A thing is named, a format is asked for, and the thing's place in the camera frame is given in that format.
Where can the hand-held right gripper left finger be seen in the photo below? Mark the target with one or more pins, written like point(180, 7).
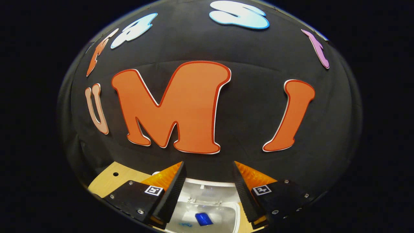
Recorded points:
point(171, 197)

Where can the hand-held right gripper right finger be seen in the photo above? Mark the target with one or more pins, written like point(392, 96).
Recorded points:
point(247, 197)

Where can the white desktop garbage bin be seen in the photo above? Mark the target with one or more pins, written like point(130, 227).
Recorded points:
point(210, 200)

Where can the blue silver pop can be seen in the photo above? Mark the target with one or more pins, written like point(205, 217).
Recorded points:
point(203, 219)

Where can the wooden desktop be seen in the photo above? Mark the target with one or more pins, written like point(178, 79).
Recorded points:
point(106, 181)

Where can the black backdrop cloth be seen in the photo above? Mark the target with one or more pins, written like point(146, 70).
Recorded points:
point(252, 97)

